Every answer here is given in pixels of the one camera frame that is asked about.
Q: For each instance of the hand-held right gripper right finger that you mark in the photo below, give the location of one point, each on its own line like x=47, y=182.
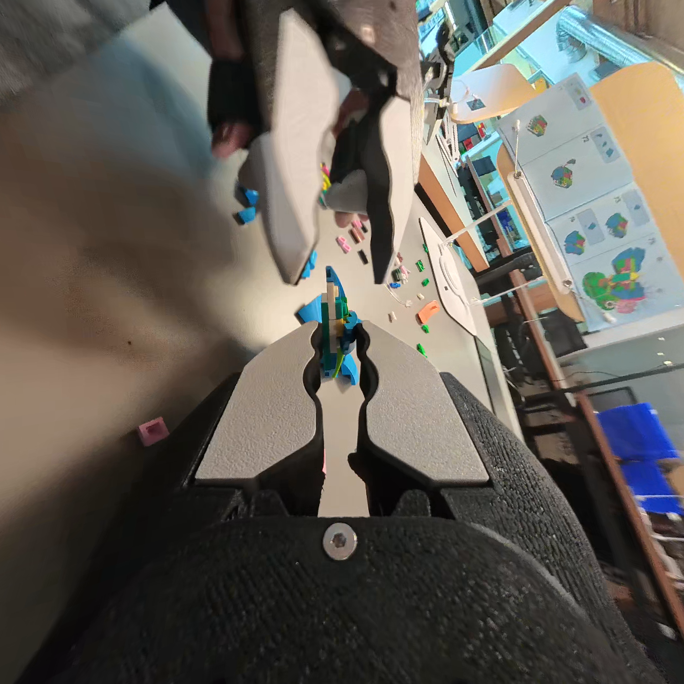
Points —
x=422, y=422

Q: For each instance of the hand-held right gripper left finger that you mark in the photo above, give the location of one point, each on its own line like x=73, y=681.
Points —
x=256, y=422

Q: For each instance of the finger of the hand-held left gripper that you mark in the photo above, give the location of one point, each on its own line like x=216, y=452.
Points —
x=294, y=139
x=398, y=155

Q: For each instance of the blue multicoloured lego assembly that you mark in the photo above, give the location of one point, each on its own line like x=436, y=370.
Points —
x=334, y=320

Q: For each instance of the scatter of small lego pieces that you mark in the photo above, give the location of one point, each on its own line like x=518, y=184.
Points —
x=354, y=235

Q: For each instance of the pink square lego brick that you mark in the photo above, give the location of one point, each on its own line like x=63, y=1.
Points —
x=154, y=430

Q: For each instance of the clear plastic lego piece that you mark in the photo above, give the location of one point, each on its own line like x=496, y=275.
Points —
x=401, y=294

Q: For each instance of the lego instruction booklet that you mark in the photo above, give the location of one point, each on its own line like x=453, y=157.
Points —
x=598, y=213

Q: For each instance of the person's left hand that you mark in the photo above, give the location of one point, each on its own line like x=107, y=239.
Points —
x=231, y=140

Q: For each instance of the group of blue slope bricks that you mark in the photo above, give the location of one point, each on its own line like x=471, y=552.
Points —
x=247, y=216

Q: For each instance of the orange brick separator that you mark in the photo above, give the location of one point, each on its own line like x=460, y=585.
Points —
x=427, y=312

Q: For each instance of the curved pale wooden panel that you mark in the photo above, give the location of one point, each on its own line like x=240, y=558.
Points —
x=497, y=91

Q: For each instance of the brown wooden beam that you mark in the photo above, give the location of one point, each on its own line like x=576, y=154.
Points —
x=604, y=438

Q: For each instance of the blue plastic crate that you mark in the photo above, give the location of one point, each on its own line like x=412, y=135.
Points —
x=652, y=486
x=633, y=430

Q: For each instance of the tan wooden panel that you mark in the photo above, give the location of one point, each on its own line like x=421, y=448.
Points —
x=652, y=133

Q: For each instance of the silver flexible duct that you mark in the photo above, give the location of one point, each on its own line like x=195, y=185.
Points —
x=604, y=37

